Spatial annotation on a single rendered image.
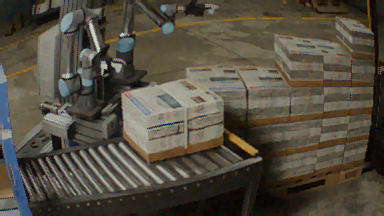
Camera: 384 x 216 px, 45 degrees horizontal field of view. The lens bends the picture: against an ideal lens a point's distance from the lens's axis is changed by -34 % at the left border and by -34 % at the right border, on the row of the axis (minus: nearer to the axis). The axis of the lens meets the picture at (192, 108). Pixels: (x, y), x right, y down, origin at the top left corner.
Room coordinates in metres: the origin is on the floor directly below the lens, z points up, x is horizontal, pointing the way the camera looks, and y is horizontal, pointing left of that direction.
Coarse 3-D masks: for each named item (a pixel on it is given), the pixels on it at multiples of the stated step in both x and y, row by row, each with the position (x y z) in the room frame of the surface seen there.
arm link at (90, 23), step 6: (90, 12) 3.17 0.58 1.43; (90, 18) 3.15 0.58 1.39; (96, 18) 3.16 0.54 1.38; (84, 24) 3.15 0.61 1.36; (90, 24) 3.13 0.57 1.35; (96, 24) 3.14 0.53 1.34; (90, 30) 3.11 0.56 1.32; (96, 30) 3.11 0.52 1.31; (90, 36) 3.10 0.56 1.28; (96, 36) 3.08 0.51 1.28; (96, 42) 3.06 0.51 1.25; (102, 42) 3.07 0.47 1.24; (96, 48) 3.04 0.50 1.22
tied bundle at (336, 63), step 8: (312, 40) 3.83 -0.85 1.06; (320, 40) 3.87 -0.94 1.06; (320, 48) 3.66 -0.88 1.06; (328, 48) 3.69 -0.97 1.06; (336, 48) 3.73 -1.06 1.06; (328, 56) 3.51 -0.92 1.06; (336, 56) 3.53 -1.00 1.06; (344, 56) 3.56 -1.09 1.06; (328, 64) 3.51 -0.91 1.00; (336, 64) 3.52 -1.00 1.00; (344, 64) 3.52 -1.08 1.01; (328, 72) 3.50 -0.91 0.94; (336, 72) 3.51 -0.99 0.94; (344, 72) 3.52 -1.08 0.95; (336, 80) 3.52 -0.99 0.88; (344, 80) 3.53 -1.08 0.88
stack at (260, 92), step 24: (192, 72) 3.65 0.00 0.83; (216, 72) 3.66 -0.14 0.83; (240, 72) 3.67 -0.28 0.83; (264, 72) 3.69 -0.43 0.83; (240, 96) 3.41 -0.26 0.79; (264, 96) 3.43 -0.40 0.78; (288, 96) 3.46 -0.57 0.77; (312, 96) 3.49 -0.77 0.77; (336, 96) 3.52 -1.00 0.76; (312, 120) 3.49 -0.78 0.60; (336, 120) 3.52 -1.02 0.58; (264, 144) 3.44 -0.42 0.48; (288, 144) 3.46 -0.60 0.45; (312, 144) 3.49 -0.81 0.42; (264, 168) 3.44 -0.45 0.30; (288, 168) 3.46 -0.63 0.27; (312, 168) 3.50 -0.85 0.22; (240, 192) 3.61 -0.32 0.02; (264, 192) 3.44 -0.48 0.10
